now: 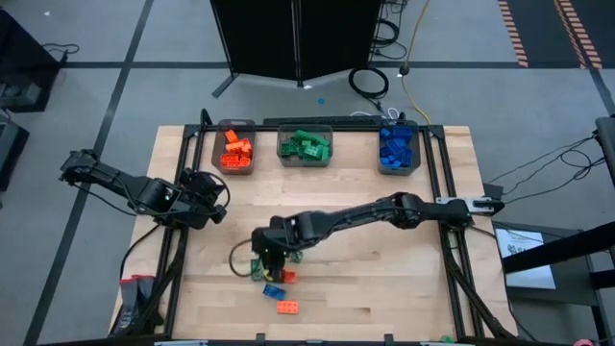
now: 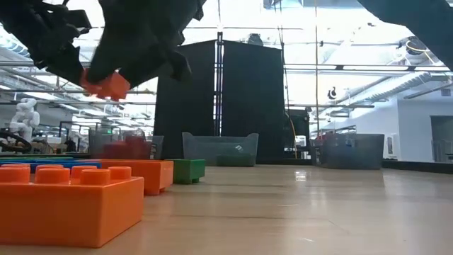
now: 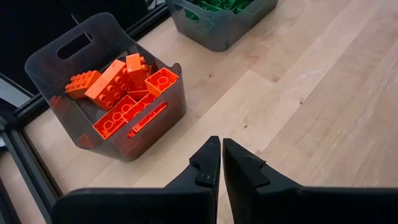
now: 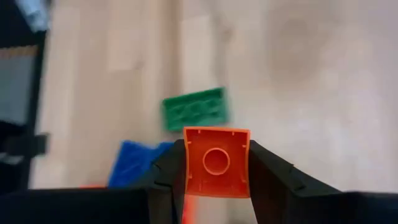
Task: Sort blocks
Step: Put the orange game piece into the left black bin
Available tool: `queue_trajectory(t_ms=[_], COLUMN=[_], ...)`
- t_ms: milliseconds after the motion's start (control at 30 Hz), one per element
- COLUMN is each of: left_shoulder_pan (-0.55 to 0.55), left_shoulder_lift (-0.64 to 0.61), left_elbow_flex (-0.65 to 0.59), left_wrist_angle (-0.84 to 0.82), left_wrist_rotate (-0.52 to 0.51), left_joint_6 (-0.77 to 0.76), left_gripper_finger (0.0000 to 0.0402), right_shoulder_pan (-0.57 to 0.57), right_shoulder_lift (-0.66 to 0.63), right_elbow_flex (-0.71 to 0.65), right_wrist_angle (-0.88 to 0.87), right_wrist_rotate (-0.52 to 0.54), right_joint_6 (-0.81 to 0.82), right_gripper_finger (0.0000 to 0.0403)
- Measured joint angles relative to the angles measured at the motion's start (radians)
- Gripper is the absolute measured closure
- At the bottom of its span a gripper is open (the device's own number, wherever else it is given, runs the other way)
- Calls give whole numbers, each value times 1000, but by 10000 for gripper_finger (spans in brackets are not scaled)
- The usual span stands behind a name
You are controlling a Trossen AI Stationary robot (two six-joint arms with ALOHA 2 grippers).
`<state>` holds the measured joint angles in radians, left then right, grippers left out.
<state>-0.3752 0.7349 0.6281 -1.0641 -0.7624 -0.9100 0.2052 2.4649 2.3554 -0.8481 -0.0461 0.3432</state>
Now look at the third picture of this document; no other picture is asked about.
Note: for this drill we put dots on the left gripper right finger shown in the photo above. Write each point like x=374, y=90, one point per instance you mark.
x=242, y=168

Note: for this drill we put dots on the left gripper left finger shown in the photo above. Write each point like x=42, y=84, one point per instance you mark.
x=205, y=168

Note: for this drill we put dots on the orange small building block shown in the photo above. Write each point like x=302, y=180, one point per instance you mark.
x=136, y=69
x=161, y=81

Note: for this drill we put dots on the grey translucent plastic bin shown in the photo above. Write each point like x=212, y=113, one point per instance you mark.
x=46, y=68
x=217, y=31

